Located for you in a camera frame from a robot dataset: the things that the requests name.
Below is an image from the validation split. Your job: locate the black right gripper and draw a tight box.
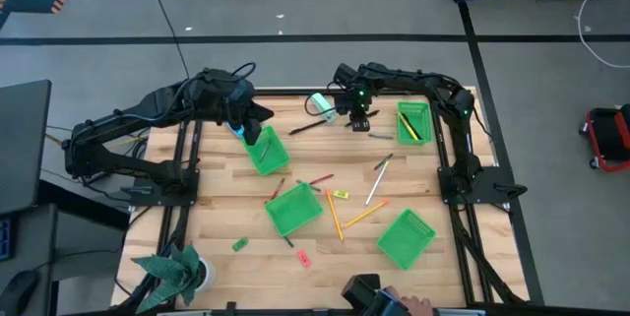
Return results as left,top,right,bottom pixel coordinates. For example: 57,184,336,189
332,61,376,133

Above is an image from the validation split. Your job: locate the yellow pencil orange eraser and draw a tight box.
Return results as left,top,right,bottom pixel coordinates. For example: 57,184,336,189
341,198,392,231
324,188,346,243

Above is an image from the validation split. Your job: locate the yellow pen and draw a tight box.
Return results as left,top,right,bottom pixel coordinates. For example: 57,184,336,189
398,111,420,142

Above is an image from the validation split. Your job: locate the blue calculator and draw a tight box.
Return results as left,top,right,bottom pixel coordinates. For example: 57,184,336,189
225,121,246,140

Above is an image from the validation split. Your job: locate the thin black floor cable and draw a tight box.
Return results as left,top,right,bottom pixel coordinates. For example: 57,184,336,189
142,0,192,81

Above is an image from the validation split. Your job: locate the mint green stapler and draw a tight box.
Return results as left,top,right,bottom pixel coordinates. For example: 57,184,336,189
309,92,339,124

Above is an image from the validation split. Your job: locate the black computer mouse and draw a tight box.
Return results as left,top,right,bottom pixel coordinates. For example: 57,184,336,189
0,269,40,316

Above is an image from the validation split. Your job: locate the red and black cart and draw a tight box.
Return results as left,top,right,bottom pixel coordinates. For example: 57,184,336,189
578,102,630,175

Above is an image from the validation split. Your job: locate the dark green pen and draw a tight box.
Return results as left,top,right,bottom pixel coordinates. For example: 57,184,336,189
372,152,395,171

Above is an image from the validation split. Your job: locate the dark grey desk panel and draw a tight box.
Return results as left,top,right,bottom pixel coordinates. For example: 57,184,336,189
0,78,53,215

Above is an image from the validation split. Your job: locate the white pencil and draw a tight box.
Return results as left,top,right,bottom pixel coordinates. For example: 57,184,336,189
363,158,391,208

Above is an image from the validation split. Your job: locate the black desk beam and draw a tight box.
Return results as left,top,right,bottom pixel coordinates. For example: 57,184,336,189
37,179,132,231

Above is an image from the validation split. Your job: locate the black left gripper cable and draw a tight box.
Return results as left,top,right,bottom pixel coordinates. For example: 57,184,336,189
229,61,258,86

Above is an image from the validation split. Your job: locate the black table edge rail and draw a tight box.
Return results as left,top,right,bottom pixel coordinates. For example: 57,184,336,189
199,87,444,99

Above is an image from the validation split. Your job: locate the black aluminium side frame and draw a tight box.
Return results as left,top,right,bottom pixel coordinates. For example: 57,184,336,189
431,94,526,307
115,90,204,310

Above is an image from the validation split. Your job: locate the person's hand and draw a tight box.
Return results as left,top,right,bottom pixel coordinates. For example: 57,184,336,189
399,294,435,316

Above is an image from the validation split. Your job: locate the yellow floor cable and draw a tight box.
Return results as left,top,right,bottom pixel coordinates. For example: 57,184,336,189
44,131,151,153

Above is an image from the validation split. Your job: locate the grey green crayon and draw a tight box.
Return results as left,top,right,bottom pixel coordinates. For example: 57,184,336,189
294,178,322,193

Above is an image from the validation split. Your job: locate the green plastic bin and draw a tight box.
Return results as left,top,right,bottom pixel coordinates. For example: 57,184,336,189
240,124,292,177
376,207,438,272
264,181,326,238
396,100,434,147

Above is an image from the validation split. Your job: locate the red crayon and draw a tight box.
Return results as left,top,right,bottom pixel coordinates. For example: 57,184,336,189
308,172,336,187
269,176,287,203

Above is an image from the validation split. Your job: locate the black handheld device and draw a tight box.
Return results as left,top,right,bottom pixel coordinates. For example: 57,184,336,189
340,273,410,316

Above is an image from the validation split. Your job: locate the white floor cable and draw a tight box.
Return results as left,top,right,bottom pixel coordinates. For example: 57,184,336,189
574,0,630,70

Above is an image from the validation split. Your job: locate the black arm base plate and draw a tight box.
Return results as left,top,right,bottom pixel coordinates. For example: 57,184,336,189
128,166,202,208
436,164,529,206

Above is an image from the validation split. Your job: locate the green plant with white pot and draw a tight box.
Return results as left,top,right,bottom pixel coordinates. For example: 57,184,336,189
130,242,218,315

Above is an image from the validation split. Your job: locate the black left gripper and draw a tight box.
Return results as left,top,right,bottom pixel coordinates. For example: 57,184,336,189
189,67,276,147

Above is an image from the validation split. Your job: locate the grey desk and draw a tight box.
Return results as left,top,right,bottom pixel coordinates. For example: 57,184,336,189
0,202,59,316

